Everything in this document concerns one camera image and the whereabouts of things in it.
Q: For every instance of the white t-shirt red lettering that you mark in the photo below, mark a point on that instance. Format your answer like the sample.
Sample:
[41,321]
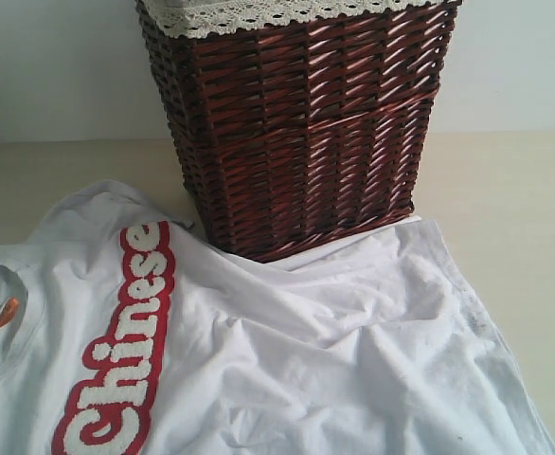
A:
[135,337]

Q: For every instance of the orange garment tag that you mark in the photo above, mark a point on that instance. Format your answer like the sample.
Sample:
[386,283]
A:
[9,311]

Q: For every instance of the dark brown wicker basket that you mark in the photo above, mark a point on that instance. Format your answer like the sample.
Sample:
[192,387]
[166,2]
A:
[290,137]

